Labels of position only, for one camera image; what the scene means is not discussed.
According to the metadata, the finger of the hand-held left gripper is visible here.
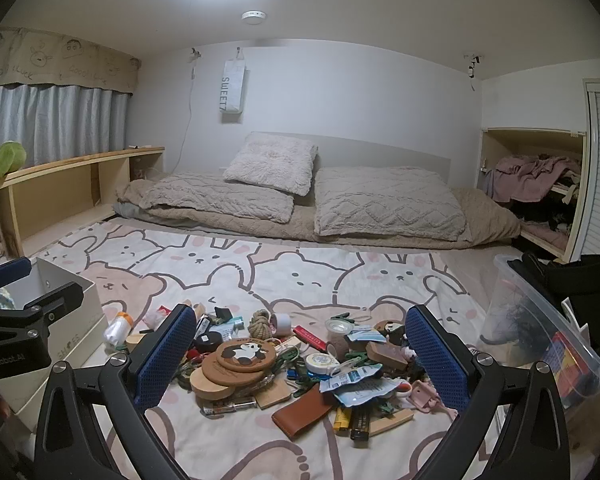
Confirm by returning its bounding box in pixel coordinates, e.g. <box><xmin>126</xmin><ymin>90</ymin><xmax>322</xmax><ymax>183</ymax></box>
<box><xmin>0</xmin><ymin>257</ymin><xmax>32</xmax><ymax>302</ymax></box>
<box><xmin>0</xmin><ymin>281</ymin><xmax>84</xmax><ymax>337</ymax></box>

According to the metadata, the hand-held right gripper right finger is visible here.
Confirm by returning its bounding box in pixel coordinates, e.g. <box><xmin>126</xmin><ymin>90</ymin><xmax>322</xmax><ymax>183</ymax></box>
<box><xmin>404</xmin><ymin>303</ymin><xmax>571</xmax><ymax>480</ymax></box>

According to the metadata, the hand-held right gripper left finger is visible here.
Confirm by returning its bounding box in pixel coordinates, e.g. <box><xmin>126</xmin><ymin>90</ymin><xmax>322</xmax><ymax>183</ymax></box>
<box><xmin>32</xmin><ymin>304</ymin><xmax>198</xmax><ymax>480</ymax></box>

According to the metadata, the white shoe box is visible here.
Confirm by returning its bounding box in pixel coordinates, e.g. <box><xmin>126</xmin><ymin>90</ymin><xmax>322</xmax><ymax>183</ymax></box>
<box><xmin>0</xmin><ymin>257</ymin><xmax>108</xmax><ymax>433</ymax></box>

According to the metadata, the printed white tube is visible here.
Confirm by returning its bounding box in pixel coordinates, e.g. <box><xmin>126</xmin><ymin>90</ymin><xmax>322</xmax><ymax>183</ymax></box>
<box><xmin>202</xmin><ymin>396</ymin><xmax>257</xmax><ymax>416</ymax></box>

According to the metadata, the stack of tan paper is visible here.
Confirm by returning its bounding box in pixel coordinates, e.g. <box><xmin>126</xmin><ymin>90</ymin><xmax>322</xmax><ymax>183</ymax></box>
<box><xmin>125</xmin><ymin>330</ymin><xmax>156</xmax><ymax>358</ymax></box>

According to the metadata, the pink plastic item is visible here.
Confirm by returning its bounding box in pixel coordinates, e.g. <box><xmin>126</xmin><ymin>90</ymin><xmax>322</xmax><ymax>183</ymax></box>
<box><xmin>409</xmin><ymin>380</ymin><xmax>456</xmax><ymax>418</ymax></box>

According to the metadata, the crumpled white plastic bag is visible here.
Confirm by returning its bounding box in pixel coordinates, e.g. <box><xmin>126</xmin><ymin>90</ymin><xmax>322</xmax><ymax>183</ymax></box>
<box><xmin>142</xmin><ymin>305</ymin><xmax>173</xmax><ymax>333</ymax></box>

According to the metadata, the black round jar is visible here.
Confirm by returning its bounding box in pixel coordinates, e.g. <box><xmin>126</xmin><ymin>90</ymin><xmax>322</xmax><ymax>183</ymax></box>
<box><xmin>194</xmin><ymin>330</ymin><xmax>221</xmax><ymax>353</ymax></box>

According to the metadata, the round cork coaster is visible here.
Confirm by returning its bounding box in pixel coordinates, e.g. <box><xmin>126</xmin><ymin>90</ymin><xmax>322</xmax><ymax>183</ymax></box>
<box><xmin>201</xmin><ymin>352</ymin><xmax>266</xmax><ymax>386</ymax></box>

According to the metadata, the brown wooden block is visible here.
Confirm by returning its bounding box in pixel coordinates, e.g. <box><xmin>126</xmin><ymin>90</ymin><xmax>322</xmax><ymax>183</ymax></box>
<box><xmin>365</xmin><ymin>342</ymin><xmax>411</xmax><ymax>373</ymax></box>

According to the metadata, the plastic bag roll orange cap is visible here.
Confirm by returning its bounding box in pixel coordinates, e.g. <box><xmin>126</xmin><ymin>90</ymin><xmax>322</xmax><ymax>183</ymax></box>
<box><xmin>102</xmin><ymin>311</ymin><xmax>133</xmax><ymax>351</ymax></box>

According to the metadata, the panda figurine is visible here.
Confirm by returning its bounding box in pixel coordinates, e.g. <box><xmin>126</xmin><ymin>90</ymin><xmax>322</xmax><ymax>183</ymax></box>
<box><xmin>375</xmin><ymin>321</ymin><xmax>406</xmax><ymax>343</ymax></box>

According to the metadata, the round wooden lid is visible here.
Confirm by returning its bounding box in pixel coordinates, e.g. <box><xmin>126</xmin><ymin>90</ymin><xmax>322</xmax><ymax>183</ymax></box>
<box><xmin>190</xmin><ymin>367</ymin><xmax>253</xmax><ymax>403</ymax></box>

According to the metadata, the teal white packet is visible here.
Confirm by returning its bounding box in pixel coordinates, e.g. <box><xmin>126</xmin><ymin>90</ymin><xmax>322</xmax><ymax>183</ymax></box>
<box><xmin>215</xmin><ymin>317</ymin><xmax>246</xmax><ymax>341</ymax></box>

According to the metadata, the flat wooden piece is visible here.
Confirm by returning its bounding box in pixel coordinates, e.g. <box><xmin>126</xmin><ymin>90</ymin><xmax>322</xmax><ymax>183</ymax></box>
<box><xmin>370</xmin><ymin>407</ymin><xmax>415</xmax><ymax>438</ymax></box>

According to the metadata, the panda cork coaster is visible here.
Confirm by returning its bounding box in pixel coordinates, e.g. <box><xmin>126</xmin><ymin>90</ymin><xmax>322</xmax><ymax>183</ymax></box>
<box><xmin>215</xmin><ymin>337</ymin><xmax>270</xmax><ymax>368</ymax></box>

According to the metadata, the blue white packet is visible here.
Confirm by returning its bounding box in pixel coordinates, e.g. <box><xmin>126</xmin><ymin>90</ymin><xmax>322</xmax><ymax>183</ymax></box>
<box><xmin>347</xmin><ymin>324</ymin><xmax>378</xmax><ymax>343</ymax></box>
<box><xmin>320</xmin><ymin>362</ymin><xmax>383</xmax><ymax>393</ymax></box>
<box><xmin>335</xmin><ymin>377</ymin><xmax>403</xmax><ymax>408</ymax></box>

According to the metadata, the clear plastic storage bin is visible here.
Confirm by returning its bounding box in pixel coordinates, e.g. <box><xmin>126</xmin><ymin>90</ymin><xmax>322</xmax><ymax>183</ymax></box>
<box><xmin>480</xmin><ymin>254</ymin><xmax>600</xmax><ymax>428</ymax></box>

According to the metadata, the green plush toy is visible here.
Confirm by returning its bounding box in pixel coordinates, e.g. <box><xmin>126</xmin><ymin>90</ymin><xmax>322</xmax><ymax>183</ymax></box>
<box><xmin>0</xmin><ymin>141</ymin><xmax>28</xmax><ymax>181</ymax></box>

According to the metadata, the wooden tag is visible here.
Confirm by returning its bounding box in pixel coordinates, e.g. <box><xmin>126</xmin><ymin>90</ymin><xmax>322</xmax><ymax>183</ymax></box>
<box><xmin>254</xmin><ymin>377</ymin><xmax>293</xmax><ymax>411</ymax></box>

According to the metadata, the white round tape measure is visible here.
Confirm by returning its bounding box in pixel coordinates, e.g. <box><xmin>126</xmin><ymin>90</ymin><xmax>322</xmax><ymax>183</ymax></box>
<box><xmin>305</xmin><ymin>352</ymin><xmax>341</xmax><ymax>376</ymax></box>

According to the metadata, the red rectangular case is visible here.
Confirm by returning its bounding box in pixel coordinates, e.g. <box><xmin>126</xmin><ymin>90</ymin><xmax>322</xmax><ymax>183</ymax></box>
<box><xmin>294</xmin><ymin>326</ymin><xmax>328</xmax><ymax>353</ymax></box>

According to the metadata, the wooden shelf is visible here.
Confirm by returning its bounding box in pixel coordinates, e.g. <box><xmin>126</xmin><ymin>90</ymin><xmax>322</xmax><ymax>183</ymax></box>
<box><xmin>0</xmin><ymin>146</ymin><xmax>166</xmax><ymax>261</ymax></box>

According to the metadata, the brown leather pouch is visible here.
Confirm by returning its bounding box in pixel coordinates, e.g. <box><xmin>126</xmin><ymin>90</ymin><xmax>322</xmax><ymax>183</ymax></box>
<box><xmin>271</xmin><ymin>387</ymin><xmax>333</xmax><ymax>442</ymax></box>

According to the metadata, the printed blanket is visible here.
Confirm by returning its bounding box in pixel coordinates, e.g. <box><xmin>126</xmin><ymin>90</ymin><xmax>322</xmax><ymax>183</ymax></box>
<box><xmin>25</xmin><ymin>217</ymin><xmax>531</xmax><ymax>480</ymax></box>

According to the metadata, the grey curtain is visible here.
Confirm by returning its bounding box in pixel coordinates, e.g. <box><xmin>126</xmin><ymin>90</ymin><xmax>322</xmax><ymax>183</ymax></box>
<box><xmin>0</xmin><ymin>84</ymin><xmax>131</xmax><ymax>173</ymax></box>

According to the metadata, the beige duvet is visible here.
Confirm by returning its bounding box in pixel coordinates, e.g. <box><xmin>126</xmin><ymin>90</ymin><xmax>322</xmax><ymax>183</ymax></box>
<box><xmin>111</xmin><ymin>177</ymin><xmax>523</xmax><ymax>251</ymax></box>

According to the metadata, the long quilted beige pillow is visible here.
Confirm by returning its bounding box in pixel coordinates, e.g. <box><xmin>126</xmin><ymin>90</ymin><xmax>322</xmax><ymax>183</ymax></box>
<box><xmin>137</xmin><ymin>172</ymin><xmax>296</xmax><ymax>224</ymax></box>

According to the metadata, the black bag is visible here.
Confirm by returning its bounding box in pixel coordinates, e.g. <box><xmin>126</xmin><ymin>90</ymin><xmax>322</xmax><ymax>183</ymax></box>
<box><xmin>520</xmin><ymin>252</ymin><xmax>600</xmax><ymax>366</ymax></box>

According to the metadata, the pink clothes pile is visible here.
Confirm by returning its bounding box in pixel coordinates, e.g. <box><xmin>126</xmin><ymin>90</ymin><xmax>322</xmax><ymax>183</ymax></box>
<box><xmin>490</xmin><ymin>154</ymin><xmax>583</xmax><ymax>201</ymax></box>

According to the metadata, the printed curtain valance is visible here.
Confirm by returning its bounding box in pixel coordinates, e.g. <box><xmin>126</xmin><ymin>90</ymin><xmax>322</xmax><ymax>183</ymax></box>
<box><xmin>0</xmin><ymin>27</ymin><xmax>142</xmax><ymax>95</ymax></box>

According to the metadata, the fluffy beige pillow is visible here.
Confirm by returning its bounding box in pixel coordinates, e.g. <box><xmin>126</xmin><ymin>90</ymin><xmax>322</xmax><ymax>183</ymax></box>
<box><xmin>223</xmin><ymin>132</ymin><xmax>320</xmax><ymax>197</ymax></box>

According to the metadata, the wooden closet niche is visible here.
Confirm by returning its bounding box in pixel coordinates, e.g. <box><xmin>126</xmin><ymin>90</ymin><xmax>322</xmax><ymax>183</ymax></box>
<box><xmin>475</xmin><ymin>127</ymin><xmax>588</xmax><ymax>263</ymax></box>

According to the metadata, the white paper bag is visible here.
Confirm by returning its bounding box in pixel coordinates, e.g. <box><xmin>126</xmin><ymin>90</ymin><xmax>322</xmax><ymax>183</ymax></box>
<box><xmin>220</xmin><ymin>57</ymin><xmax>248</xmax><ymax>123</ymax></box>

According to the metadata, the rope ball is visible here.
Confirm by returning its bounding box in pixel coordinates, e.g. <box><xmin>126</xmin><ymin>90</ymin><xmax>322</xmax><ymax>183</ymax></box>
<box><xmin>247</xmin><ymin>309</ymin><xmax>276</xmax><ymax>343</ymax></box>

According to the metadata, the white wall cable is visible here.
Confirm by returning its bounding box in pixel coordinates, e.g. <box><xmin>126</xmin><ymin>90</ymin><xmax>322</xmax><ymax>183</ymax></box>
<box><xmin>172</xmin><ymin>50</ymin><xmax>201</xmax><ymax>173</ymax></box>

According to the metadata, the wall hook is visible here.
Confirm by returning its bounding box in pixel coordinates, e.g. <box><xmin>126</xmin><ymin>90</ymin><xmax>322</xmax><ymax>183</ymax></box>
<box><xmin>462</xmin><ymin>52</ymin><xmax>483</xmax><ymax>93</ymax></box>

